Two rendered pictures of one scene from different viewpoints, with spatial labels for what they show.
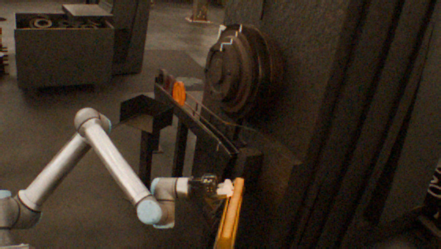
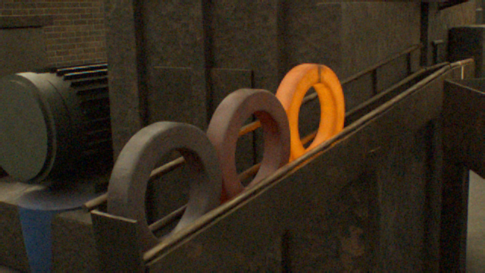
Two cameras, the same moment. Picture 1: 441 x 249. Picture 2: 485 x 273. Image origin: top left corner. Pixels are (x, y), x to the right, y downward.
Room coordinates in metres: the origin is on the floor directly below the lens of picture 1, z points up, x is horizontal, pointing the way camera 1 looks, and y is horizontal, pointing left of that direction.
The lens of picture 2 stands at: (2.90, 1.24, 0.86)
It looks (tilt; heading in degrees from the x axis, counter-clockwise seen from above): 11 degrees down; 246
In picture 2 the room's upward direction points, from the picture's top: 2 degrees counter-clockwise
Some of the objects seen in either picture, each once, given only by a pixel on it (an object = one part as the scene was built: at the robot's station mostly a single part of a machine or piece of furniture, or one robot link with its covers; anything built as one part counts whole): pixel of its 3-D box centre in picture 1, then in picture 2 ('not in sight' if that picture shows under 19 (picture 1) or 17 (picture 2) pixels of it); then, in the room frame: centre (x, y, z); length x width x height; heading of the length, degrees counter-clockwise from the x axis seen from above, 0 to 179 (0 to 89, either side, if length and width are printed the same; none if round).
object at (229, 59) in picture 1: (220, 71); not in sight; (1.68, 0.04, 1.11); 0.28 x 0.06 x 0.28; 30
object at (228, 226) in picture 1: (230, 218); not in sight; (1.11, -0.11, 0.72); 0.16 x 0.03 x 0.16; 175
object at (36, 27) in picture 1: (61, 50); not in sight; (3.76, 1.92, 0.39); 1.03 x 0.83 x 0.79; 124
